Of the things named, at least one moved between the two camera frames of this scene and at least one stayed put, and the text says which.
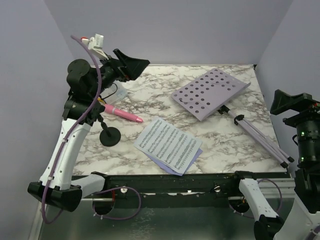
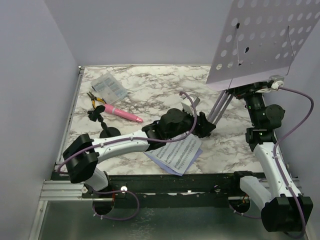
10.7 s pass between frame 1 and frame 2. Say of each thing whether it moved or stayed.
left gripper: moved
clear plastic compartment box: stayed
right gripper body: moved
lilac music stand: moved
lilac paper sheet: stayed
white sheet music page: stayed
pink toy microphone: stayed
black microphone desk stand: stayed
